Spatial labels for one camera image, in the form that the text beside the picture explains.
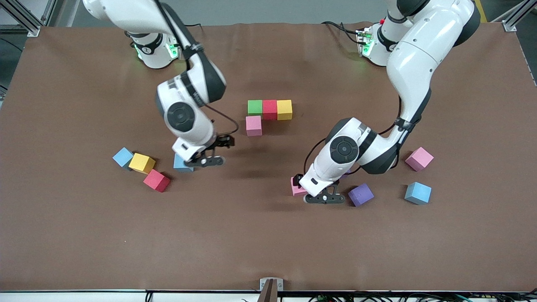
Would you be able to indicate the brown table mat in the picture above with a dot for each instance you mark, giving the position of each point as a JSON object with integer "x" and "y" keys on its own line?
{"x": 268, "y": 235}

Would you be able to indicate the blue foam block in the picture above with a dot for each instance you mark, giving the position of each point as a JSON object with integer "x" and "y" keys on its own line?
{"x": 180, "y": 165}
{"x": 122, "y": 157}
{"x": 418, "y": 193}

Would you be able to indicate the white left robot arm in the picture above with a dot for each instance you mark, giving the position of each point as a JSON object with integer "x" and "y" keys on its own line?
{"x": 344, "y": 149}

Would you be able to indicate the yellow foam block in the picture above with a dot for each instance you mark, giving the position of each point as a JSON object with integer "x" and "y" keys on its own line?
{"x": 284, "y": 110}
{"x": 142, "y": 162}

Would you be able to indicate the red foam block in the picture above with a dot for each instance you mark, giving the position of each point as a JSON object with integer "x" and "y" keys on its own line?
{"x": 269, "y": 110}
{"x": 156, "y": 180}

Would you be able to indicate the green foam block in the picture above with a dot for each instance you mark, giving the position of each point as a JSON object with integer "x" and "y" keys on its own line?
{"x": 255, "y": 108}

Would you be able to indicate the pink foam block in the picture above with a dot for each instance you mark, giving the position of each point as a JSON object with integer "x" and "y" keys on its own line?
{"x": 253, "y": 126}
{"x": 296, "y": 191}
{"x": 419, "y": 159}

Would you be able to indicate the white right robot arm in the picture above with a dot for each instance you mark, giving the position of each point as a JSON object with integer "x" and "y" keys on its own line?
{"x": 180, "y": 116}

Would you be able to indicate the green lit base connector box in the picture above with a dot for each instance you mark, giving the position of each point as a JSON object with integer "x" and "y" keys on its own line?
{"x": 364, "y": 42}
{"x": 173, "y": 51}

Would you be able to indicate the metal table edge bracket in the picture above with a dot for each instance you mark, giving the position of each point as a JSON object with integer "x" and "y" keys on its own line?
{"x": 271, "y": 285}

